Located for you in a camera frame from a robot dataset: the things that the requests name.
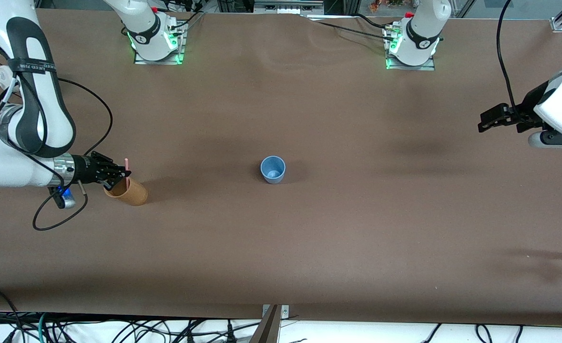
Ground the blue cup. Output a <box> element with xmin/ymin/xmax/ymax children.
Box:
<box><xmin>260</xmin><ymin>156</ymin><xmax>286</xmax><ymax>184</ymax></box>

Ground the brown wooden cup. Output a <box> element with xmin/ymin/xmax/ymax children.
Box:
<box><xmin>103</xmin><ymin>175</ymin><xmax>148</xmax><ymax>206</ymax></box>

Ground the white cup with print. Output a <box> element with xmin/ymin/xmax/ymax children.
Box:
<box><xmin>0</xmin><ymin>64</ymin><xmax>20</xmax><ymax>92</ymax></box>

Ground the orange background object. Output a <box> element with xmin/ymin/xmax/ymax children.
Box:
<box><xmin>369</xmin><ymin>0</ymin><xmax>406</xmax><ymax>13</ymax></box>

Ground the grey metal device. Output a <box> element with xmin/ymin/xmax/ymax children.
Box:
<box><xmin>254</xmin><ymin>0</ymin><xmax>325</xmax><ymax>15</ymax></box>

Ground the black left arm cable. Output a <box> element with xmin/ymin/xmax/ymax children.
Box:
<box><xmin>496</xmin><ymin>0</ymin><xmax>520</xmax><ymax>114</ymax></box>

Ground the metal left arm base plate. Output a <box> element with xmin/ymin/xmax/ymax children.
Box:
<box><xmin>384</xmin><ymin>24</ymin><xmax>437</xmax><ymax>71</ymax></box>

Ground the black looped floor cable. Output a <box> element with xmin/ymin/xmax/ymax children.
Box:
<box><xmin>0</xmin><ymin>287</ymin><xmax>26</xmax><ymax>343</ymax></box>

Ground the black base cable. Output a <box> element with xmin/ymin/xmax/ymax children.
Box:
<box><xmin>165</xmin><ymin>9</ymin><xmax>206</xmax><ymax>32</ymax></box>

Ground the black table cable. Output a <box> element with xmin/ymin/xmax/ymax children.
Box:
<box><xmin>305</xmin><ymin>13</ymin><xmax>398</xmax><ymax>42</ymax></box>

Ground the dark metal post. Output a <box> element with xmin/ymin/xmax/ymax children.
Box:
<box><xmin>250</xmin><ymin>305</ymin><xmax>281</xmax><ymax>343</ymax></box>

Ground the silver metal bracket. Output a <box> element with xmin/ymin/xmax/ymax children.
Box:
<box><xmin>262</xmin><ymin>304</ymin><xmax>290</xmax><ymax>319</ymax></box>

